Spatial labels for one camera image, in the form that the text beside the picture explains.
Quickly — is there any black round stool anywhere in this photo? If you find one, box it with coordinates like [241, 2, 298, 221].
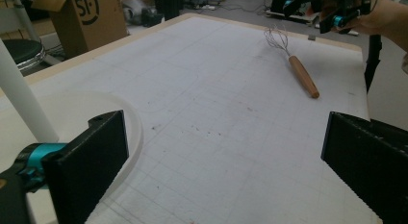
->
[2, 38, 46, 73]

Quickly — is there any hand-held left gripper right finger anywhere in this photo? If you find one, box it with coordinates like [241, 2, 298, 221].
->
[320, 111, 408, 224]

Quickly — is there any white pole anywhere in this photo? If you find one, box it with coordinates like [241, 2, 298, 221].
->
[0, 37, 60, 144]

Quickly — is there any white round bowl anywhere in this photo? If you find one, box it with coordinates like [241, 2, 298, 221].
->
[0, 91, 144, 224]

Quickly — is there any whisk with wooden handle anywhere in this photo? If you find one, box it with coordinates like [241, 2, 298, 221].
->
[264, 26, 320, 99]

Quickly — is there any cardboard box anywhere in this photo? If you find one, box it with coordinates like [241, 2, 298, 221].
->
[31, 0, 129, 60]

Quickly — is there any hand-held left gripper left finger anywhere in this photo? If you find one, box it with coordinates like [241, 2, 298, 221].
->
[41, 110, 130, 224]

